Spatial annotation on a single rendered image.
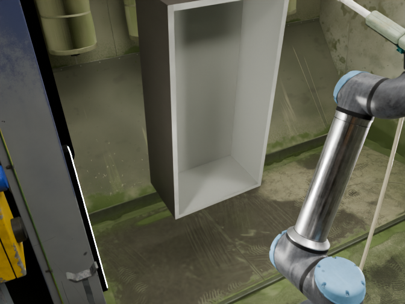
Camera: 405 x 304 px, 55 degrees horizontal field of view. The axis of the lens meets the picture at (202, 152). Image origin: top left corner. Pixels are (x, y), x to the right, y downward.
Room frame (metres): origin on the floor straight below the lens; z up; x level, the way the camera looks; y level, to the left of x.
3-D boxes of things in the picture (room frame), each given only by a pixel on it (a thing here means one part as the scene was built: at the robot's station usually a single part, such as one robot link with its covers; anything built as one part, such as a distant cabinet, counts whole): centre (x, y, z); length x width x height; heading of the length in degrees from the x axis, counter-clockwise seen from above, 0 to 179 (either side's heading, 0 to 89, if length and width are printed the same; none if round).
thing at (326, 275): (0.87, -0.38, 0.83); 0.17 x 0.15 x 0.18; 27
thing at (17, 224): (0.63, 0.38, 1.36); 0.05 x 0.02 x 0.05; 24
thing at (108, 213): (2.84, -0.27, 0.11); 2.70 x 0.02 x 0.13; 114
